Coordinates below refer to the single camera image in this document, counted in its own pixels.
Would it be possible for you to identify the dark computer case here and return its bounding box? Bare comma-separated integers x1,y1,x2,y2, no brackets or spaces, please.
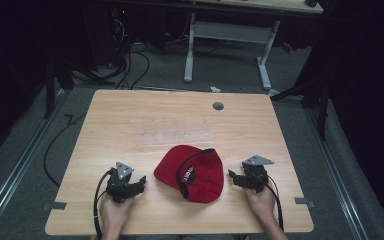
82,4,129,72

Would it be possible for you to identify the black metal stand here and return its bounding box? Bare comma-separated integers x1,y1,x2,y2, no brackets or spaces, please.
42,54,116,120
269,78,332,142

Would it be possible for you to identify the thin black floor cable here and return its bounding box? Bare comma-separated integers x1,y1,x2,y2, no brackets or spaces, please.
42,112,88,188

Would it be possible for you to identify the small red object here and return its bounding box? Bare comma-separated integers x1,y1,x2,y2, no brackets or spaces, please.
280,41,295,55

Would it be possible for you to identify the white metal-frame desk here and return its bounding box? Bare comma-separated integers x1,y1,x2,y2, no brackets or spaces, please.
182,0,325,92

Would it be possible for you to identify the clear tape patch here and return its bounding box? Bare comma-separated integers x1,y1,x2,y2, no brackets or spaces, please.
137,128,215,145

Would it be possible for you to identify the bundle of black floor cables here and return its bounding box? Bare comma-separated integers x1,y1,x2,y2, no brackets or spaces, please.
111,18,152,91

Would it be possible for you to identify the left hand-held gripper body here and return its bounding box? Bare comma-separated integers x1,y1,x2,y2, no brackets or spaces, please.
105,161,141,204

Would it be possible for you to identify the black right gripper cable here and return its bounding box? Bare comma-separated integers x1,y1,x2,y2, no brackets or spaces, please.
263,175,285,233

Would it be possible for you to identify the metal floor rail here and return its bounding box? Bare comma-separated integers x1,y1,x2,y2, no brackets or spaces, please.
304,108,371,240
0,89,72,234

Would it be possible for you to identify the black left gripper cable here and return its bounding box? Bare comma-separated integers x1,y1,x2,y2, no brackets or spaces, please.
92,169,114,240

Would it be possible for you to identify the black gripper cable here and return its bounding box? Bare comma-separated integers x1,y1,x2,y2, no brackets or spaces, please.
263,175,285,233
92,169,114,240

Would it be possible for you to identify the person's right hand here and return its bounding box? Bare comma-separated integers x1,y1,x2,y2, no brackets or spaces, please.
244,184,278,224

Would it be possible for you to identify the red baseball cap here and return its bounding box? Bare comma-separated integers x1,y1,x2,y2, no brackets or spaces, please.
153,144,225,205

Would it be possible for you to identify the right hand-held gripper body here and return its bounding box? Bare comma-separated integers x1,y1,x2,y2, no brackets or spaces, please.
241,154,276,194

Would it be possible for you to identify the person's left hand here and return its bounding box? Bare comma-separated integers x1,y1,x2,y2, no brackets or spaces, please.
98,192,136,233

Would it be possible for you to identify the grey tape strip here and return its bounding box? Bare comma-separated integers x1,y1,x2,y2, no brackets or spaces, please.
294,196,316,209
42,201,68,212

